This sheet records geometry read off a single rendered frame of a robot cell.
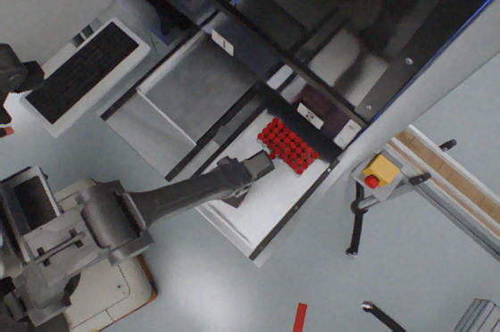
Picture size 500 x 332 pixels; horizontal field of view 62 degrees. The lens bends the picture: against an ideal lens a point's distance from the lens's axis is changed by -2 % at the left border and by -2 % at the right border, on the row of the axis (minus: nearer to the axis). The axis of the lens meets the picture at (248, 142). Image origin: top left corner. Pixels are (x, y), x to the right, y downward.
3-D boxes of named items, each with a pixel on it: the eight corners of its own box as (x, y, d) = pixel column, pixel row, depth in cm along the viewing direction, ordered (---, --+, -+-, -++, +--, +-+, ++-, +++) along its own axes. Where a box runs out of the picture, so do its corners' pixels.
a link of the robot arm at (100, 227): (9, 221, 50) (46, 295, 48) (110, 178, 58) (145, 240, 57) (12, 285, 85) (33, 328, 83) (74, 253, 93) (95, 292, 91)
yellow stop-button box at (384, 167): (376, 154, 123) (384, 148, 116) (395, 170, 122) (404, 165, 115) (360, 173, 121) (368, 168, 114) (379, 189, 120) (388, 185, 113)
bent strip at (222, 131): (221, 130, 132) (221, 124, 126) (229, 136, 131) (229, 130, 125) (190, 162, 128) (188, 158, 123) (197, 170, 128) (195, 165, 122)
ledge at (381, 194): (376, 143, 134) (378, 141, 133) (407, 170, 132) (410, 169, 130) (349, 174, 131) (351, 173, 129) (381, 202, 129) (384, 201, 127)
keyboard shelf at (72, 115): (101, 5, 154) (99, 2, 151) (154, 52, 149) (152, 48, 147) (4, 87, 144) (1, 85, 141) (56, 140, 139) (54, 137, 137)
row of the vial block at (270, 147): (259, 135, 131) (260, 130, 127) (303, 174, 128) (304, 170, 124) (254, 140, 131) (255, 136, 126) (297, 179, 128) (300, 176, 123)
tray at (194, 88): (212, 24, 142) (211, 19, 139) (269, 72, 138) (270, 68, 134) (137, 92, 134) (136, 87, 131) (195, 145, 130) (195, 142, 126)
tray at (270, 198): (265, 112, 134) (266, 107, 130) (327, 166, 130) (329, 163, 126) (188, 188, 126) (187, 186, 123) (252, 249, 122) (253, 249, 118)
